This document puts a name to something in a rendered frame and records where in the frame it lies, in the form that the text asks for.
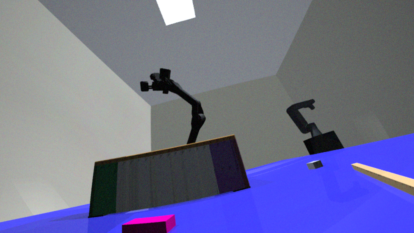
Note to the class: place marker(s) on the magenta rectangular block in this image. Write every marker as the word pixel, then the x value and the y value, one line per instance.
pixel 156 224

